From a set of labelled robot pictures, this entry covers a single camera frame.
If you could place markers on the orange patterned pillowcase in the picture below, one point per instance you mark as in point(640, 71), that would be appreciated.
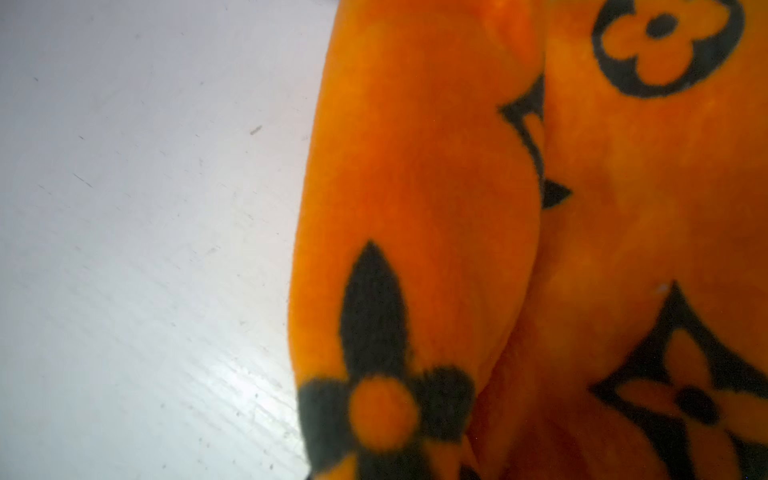
point(532, 243)

